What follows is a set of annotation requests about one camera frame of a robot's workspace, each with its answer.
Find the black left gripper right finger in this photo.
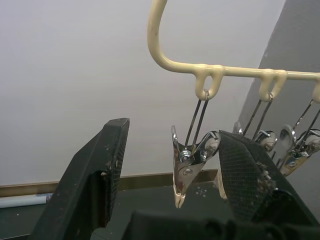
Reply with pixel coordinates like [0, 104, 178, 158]
[216, 129, 320, 240]

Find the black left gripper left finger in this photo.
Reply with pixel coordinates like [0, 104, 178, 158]
[30, 117, 131, 240]

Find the metal clip with cream tips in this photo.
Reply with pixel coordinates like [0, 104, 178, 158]
[170, 89, 222, 209]
[276, 97, 320, 177]
[232, 91, 279, 161]

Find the wooden baseboard strip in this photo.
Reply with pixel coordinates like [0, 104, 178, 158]
[0, 168, 218, 198]

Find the pale blue paper roll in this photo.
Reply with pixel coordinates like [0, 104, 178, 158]
[0, 194, 51, 208]

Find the cream coated clip hanger frame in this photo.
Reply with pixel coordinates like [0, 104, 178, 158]
[147, 0, 320, 104]

